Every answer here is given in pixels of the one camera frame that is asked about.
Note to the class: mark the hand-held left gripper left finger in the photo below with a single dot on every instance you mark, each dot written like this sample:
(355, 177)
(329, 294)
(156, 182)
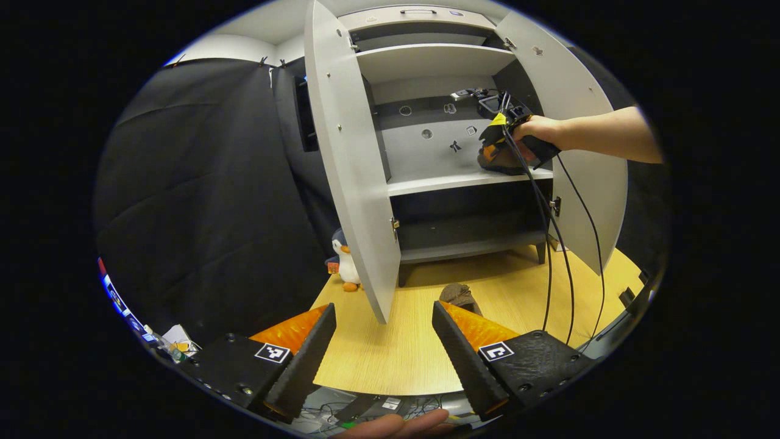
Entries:
(308, 360)

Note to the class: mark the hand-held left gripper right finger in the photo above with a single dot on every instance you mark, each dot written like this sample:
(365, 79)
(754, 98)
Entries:
(463, 360)

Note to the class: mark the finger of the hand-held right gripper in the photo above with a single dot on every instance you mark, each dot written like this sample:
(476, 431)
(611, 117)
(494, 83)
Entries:
(490, 146)

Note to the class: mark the brown suede shoe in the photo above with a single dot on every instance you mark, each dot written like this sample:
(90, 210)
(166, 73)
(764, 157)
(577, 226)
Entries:
(458, 296)
(503, 163)

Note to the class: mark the grey shoe cabinet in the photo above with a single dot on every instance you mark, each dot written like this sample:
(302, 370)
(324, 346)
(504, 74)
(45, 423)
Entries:
(439, 61)

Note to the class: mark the grey shoe cabinet door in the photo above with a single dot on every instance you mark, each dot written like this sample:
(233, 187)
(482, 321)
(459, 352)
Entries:
(347, 183)
(567, 79)

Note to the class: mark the grey cabinet drawer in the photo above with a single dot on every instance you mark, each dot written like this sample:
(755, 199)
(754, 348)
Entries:
(378, 17)

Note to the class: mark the penguin plush toy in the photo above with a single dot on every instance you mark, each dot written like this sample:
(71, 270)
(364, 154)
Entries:
(346, 262)

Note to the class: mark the black backdrop cloth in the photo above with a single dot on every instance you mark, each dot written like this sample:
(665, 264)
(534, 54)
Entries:
(201, 183)
(646, 207)

